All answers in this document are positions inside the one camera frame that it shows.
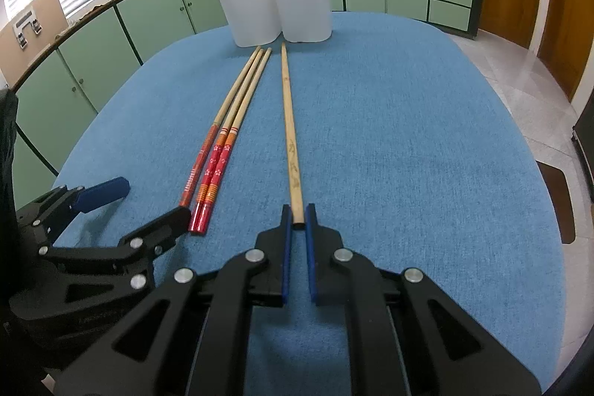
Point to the plain bamboo chopstick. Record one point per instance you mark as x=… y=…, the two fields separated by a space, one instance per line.
x=292 y=154

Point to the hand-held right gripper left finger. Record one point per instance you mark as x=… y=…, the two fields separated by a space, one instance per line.
x=287 y=257

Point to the brown stool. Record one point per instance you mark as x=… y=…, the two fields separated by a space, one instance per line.
x=557 y=201

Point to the white clip device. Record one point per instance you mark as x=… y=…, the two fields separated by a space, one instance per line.
x=25 y=27

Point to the black glass-front cabinet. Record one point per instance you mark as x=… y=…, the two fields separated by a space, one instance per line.
x=585 y=141

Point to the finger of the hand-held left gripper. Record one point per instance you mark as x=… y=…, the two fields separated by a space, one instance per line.
x=162 y=229
x=104 y=192

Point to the brown cardboard board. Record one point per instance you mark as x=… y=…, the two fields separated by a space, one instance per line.
x=51 y=6

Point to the blue table cloth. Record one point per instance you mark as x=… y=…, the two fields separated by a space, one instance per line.
x=394 y=145

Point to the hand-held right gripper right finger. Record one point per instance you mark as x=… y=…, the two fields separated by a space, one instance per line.
x=312 y=257

